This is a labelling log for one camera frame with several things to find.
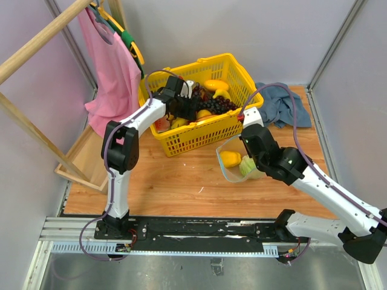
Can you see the clear zip top bag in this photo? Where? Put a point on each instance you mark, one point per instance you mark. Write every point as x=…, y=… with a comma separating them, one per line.
x=232, y=144

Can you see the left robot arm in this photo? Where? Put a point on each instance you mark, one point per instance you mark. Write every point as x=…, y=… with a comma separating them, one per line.
x=120, y=150

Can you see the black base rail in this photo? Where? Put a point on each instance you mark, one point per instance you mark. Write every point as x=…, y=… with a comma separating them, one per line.
x=195, y=235

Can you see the yellow lemon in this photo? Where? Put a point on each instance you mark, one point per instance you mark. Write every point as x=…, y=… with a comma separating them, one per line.
x=203, y=113

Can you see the dark grape bunch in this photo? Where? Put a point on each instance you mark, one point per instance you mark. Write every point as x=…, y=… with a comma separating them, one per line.
x=217, y=106

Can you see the purple grape bunch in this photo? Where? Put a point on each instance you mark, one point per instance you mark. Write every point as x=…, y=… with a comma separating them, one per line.
x=198, y=91

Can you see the yellow mango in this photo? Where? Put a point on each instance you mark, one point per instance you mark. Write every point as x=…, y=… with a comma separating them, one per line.
x=213, y=85

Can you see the yellow plastic basket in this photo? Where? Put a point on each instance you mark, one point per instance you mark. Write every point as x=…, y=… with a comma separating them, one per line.
x=222, y=67

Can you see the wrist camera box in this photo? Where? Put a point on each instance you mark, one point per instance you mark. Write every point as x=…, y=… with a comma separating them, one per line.
x=187, y=89
x=251, y=117

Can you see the yellow clothes hanger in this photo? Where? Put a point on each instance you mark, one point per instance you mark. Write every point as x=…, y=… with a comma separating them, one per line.
x=116, y=18

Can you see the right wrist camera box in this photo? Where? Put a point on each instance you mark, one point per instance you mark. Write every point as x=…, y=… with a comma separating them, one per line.
x=251, y=117

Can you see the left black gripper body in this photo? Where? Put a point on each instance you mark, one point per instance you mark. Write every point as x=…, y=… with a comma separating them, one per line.
x=182, y=110

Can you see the papaya slice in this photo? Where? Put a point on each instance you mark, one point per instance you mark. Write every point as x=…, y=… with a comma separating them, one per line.
x=206, y=118

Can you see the pink hanging shirt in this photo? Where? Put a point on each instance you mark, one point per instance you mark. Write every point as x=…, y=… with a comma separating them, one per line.
x=117, y=74

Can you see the yellow banana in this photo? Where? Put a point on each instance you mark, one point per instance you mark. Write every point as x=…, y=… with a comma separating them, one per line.
x=221, y=94

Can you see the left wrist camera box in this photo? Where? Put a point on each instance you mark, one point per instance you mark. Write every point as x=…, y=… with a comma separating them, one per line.
x=187, y=89

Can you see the green clothes hanger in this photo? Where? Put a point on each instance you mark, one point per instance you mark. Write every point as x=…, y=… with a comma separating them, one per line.
x=126, y=37

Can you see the blue crumpled cloth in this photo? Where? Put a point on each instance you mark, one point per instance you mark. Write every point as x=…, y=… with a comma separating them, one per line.
x=278, y=108

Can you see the yellow bell pepper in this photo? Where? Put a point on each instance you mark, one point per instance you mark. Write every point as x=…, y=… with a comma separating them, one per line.
x=230, y=159

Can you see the wooden clothes rack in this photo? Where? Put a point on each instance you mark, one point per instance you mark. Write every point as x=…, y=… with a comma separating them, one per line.
x=82, y=163

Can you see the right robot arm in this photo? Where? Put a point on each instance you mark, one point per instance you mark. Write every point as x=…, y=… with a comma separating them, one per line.
x=360, y=228

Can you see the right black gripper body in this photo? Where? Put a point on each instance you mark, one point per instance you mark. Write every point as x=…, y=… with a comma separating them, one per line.
x=259, y=162

